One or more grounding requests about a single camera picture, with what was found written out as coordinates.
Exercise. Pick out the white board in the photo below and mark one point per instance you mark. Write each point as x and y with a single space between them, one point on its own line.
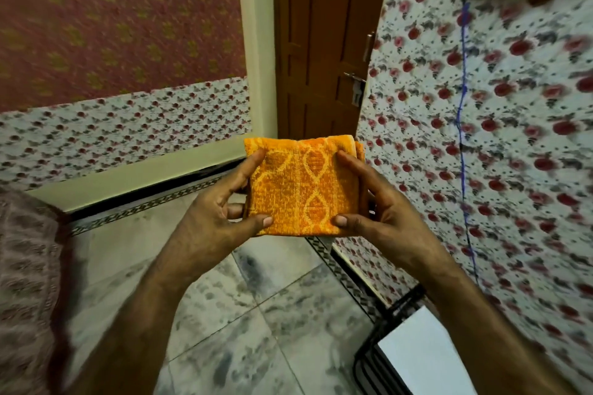
424 357

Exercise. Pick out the metal door latch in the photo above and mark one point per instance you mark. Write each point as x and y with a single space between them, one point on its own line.
356 84

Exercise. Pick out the pink patterned bedsheet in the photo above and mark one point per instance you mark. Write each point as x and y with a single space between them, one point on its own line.
28 293

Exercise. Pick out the orange patterned towel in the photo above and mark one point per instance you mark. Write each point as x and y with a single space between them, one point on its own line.
303 186

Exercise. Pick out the person's left thumb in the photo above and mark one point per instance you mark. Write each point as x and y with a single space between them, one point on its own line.
250 224

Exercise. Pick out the person's right thumb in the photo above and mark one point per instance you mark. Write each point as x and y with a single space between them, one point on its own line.
354 225

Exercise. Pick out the person's left forearm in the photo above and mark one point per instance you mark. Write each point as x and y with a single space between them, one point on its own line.
134 330

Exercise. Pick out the person's left hand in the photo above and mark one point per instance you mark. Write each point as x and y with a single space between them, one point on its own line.
208 228

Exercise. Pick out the person's right forearm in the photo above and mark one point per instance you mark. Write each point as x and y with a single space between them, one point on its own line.
486 339

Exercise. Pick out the brown wooden door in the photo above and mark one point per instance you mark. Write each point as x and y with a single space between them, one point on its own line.
324 38

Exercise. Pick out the person's right hand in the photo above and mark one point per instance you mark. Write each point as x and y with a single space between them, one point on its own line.
394 223

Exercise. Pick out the cream door frame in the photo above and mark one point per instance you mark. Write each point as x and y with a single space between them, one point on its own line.
257 38

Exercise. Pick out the black metal stand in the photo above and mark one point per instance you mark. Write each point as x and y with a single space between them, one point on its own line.
380 343

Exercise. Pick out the person's left middle finger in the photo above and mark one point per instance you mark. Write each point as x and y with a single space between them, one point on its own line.
234 210

